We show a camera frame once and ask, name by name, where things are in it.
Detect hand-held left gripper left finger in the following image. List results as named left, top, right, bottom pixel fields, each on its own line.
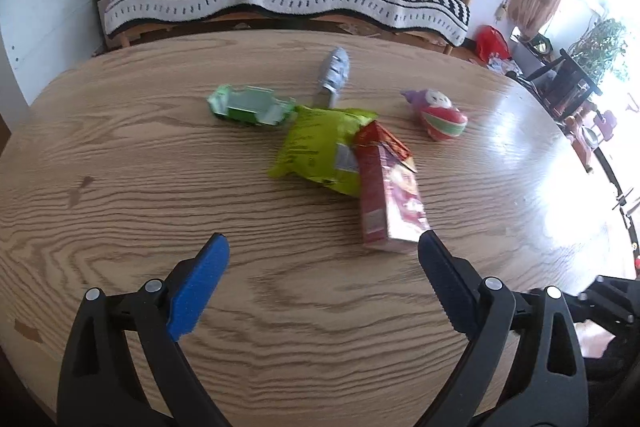
left=57, top=233, right=233, bottom=427

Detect green potted plants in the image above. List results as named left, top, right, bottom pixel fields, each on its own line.
left=570, top=19, right=631, bottom=80

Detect silver-blue foil packet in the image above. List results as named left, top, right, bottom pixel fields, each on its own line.
left=315, top=48, right=352, bottom=108

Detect green paper carton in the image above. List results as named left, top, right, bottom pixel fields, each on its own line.
left=207, top=84, right=297, bottom=127

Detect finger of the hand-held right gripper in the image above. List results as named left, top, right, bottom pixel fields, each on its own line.
left=570, top=275, right=640, bottom=334

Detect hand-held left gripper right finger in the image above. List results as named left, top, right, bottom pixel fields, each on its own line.
left=417, top=231, right=588, bottom=427

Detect green snack bag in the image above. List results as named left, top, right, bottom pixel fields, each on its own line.
left=267, top=105, right=379, bottom=198

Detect black chair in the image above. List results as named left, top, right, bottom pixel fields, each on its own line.
left=510, top=34, right=604, bottom=118

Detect pink ride-on toy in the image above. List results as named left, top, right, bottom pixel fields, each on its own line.
left=565, top=107, right=619, bottom=174

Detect watermelon plush toy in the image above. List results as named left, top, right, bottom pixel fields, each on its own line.
left=401, top=88, right=469, bottom=143

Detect red cigarette carton box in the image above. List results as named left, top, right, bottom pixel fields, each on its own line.
left=353, top=121, right=432, bottom=255

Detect white cabinet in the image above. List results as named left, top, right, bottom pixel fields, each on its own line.
left=0, top=0, right=109, bottom=118

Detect red plastic bag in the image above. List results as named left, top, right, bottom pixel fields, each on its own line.
left=475, top=25, right=512, bottom=63

